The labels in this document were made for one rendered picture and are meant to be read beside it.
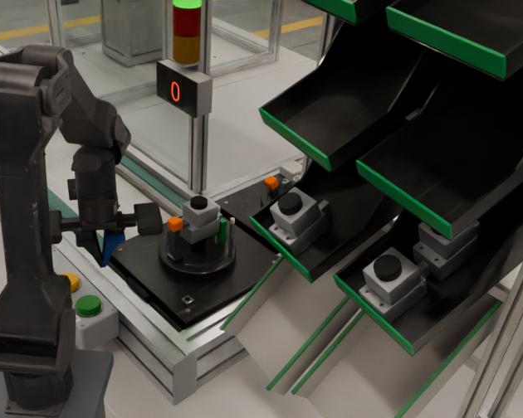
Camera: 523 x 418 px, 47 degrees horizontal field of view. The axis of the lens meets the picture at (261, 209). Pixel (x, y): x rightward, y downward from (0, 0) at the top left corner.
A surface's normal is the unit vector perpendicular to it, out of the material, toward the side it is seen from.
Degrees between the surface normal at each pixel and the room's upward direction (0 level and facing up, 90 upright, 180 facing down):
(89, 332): 90
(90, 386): 0
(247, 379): 0
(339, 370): 45
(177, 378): 90
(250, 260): 0
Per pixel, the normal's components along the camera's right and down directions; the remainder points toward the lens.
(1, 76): 0.03, -0.33
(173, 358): 0.08, -0.82
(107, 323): 0.69, 0.46
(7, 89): 0.00, 0.03
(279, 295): -0.53, -0.40
